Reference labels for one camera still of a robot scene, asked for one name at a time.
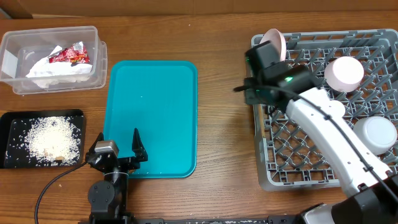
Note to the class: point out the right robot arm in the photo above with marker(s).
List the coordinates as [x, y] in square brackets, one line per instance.
[369, 184]

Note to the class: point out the wooden chopstick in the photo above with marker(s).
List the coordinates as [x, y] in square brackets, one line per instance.
[260, 116]

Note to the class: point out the black plastic tray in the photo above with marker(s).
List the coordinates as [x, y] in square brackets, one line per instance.
[7, 118]

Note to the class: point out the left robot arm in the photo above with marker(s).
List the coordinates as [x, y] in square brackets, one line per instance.
[108, 197]

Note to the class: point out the rice food scraps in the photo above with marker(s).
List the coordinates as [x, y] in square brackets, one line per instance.
[44, 142]

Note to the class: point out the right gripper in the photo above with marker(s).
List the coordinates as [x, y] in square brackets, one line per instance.
[250, 99]

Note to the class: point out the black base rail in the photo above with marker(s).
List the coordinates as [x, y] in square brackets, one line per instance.
[273, 219]

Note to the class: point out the white paper cup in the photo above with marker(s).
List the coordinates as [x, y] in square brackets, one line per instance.
[337, 109]

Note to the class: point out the teal serving tray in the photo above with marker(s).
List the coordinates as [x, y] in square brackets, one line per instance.
[160, 99]

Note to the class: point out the grey bowl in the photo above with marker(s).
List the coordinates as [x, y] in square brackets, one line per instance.
[378, 134]

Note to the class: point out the white napkin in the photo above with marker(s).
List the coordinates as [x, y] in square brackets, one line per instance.
[58, 72]

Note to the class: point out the red snack wrapper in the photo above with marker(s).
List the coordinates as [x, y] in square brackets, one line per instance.
[76, 53]

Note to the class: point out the large white plate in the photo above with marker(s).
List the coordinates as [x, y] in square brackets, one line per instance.
[277, 39]

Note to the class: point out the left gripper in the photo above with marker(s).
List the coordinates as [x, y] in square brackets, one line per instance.
[133, 163]

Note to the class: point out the clear plastic bin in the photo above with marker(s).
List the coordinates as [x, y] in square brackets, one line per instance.
[21, 50]

